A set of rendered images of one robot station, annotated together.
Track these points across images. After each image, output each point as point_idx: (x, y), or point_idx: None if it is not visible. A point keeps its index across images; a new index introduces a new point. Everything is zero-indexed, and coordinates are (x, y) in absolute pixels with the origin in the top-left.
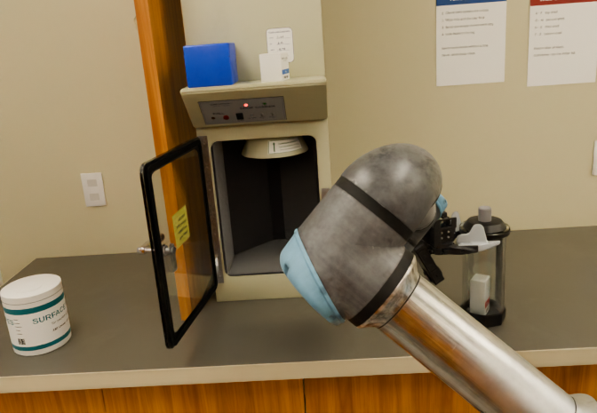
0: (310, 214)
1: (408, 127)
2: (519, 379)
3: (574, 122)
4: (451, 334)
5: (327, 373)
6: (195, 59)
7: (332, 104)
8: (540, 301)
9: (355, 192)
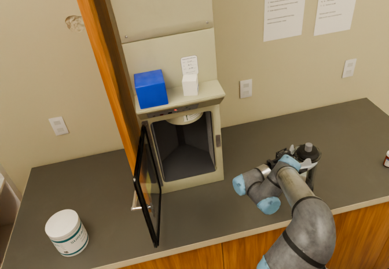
0: (274, 258)
1: (246, 66)
2: None
3: (336, 51)
4: None
5: (235, 238)
6: (143, 94)
7: None
8: (326, 171)
9: (304, 257)
